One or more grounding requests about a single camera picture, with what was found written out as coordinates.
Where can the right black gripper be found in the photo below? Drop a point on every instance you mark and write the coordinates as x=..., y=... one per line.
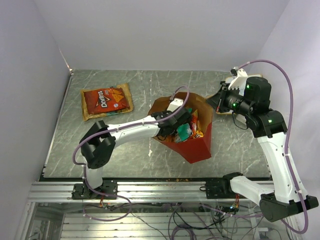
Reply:
x=217, y=101

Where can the red brown paper bag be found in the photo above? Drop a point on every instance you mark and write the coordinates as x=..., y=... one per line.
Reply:
x=194, y=149

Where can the aluminium rail frame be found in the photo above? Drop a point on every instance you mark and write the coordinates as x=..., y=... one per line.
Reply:
x=146, y=210

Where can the orange snack packet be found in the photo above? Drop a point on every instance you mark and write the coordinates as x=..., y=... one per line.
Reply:
x=198, y=127

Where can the white notepad board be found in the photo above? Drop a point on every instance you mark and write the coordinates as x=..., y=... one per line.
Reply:
x=241, y=91

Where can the Doritos chip bag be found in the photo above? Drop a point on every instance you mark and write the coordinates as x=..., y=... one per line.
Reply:
x=104, y=102

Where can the teal snack packet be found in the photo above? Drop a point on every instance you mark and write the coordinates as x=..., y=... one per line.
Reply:
x=185, y=131

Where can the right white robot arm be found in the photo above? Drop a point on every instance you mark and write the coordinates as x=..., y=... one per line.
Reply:
x=288, y=197

